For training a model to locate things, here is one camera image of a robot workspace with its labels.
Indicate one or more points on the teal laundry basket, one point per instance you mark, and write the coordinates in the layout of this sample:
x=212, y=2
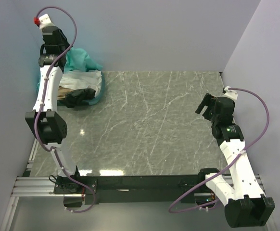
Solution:
x=99, y=95

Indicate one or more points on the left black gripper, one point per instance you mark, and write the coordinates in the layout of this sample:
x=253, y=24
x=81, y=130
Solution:
x=67, y=44

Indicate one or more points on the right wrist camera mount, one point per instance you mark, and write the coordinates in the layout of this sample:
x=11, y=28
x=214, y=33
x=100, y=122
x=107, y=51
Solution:
x=230, y=92

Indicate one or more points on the black base beam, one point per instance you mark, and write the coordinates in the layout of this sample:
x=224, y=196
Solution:
x=93, y=190

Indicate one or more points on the aluminium frame rail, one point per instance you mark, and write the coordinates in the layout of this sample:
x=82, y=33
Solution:
x=26, y=186

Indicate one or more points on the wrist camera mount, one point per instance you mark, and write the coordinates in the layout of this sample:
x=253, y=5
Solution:
x=43, y=21
x=230, y=92

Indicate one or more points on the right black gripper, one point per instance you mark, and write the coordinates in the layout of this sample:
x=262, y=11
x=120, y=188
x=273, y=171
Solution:
x=209, y=100

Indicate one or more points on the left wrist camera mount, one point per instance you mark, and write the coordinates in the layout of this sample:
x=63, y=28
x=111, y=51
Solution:
x=43, y=21

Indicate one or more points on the teal t shirt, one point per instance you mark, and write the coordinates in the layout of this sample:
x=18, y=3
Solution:
x=78, y=59

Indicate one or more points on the white t shirt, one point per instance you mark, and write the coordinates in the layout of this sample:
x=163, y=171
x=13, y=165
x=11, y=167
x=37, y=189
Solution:
x=82, y=80

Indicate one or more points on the tan t shirt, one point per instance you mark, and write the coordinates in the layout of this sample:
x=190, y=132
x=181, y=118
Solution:
x=62, y=92

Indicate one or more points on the black t shirt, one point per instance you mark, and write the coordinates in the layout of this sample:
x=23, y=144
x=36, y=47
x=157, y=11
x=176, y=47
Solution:
x=77, y=97

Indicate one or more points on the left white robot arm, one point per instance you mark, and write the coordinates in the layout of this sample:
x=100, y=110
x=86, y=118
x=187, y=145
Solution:
x=48, y=127

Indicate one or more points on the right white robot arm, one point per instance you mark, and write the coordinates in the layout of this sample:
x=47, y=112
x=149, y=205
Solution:
x=245, y=202

